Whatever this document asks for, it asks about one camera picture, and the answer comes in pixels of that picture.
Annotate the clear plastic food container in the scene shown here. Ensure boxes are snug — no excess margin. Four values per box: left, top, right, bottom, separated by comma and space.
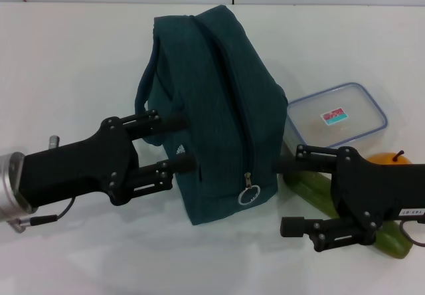
285, 82, 389, 150

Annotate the right gripper cable with plug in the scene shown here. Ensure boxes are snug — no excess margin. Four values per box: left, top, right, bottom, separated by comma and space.
399, 220, 425, 246

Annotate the gripper cable with plug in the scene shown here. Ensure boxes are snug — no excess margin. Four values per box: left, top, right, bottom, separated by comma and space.
5, 197, 76, 235
399, 220, 425, 246

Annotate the teal fabric lunch bag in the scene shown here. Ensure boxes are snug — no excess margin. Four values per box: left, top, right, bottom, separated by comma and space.
134, 5, 289, 225

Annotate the left gripper cable with plug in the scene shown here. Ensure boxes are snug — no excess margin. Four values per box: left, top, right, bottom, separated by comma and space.
5, 197, 76, 235

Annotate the green cucumber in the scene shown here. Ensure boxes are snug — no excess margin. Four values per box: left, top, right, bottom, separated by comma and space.
284, 170, 414, 260

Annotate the orange pear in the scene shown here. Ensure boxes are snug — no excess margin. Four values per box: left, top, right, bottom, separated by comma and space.
366, 149, 412, 165

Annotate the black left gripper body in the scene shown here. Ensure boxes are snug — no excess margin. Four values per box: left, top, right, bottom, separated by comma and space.
18, 117, 140, 207

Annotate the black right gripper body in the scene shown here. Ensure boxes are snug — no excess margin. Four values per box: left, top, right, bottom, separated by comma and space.
331, 146, 425, 246

